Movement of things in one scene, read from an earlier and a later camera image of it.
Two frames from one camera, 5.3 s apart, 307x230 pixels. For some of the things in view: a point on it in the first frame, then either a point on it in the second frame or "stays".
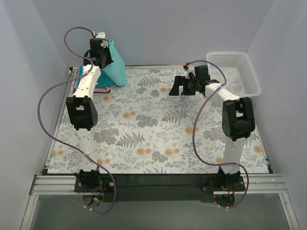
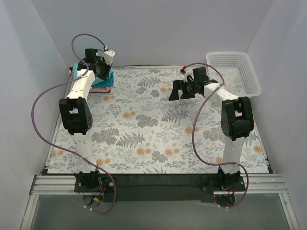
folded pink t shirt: [102, 89] stays
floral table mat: [143, 129] stays
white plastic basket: [242, 78] stays
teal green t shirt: [116, 70] -> [99, 83]
